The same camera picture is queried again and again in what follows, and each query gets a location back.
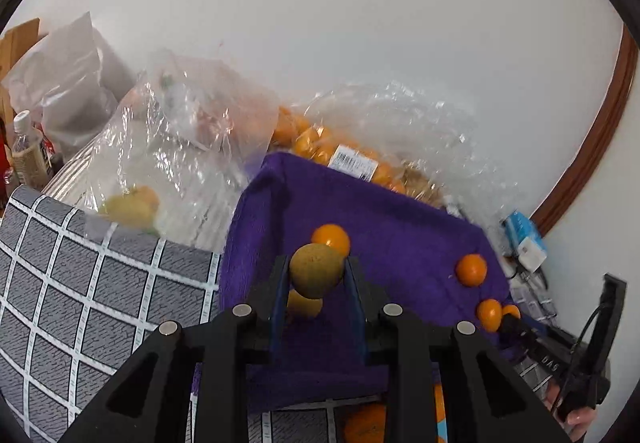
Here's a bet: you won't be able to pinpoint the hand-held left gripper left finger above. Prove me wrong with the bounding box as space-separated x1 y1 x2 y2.
60 254 292 443

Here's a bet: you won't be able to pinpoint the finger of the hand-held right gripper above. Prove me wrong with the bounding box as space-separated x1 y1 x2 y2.
500 315 551 359

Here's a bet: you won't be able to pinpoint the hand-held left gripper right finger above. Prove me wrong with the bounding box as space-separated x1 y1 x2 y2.
344 256 573 443

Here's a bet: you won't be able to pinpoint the small green citrus fruit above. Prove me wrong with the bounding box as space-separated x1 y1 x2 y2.
286 289 324 320
289 244 347 300

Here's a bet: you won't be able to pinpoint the purple towel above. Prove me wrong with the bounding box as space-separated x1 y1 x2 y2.
192 152 516 414

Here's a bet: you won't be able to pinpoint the cluster of small oranges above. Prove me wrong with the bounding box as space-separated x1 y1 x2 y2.
342 383 446 443

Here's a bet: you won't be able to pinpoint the person's right hand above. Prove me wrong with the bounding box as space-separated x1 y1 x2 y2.
546 379 597 443

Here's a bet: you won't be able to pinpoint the blue and white box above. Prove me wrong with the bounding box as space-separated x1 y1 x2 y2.
501 210 547 272

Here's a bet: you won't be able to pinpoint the clear bag of oranges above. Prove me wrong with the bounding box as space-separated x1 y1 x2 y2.
270 82 483 211

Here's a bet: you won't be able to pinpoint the clear plastic bag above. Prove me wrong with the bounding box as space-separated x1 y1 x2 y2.
85 48 281 249

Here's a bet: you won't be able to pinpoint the grey checked blanket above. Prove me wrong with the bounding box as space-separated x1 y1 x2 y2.
0 186 556 443

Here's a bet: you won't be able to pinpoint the clear plastic drink bottle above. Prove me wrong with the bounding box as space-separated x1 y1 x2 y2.
10 110 55 189

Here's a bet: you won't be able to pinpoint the white plastic bag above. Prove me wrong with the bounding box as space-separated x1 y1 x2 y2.
1 12 137 159

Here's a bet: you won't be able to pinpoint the brown wooden door frame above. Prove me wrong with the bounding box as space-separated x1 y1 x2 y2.
530 23 640 236

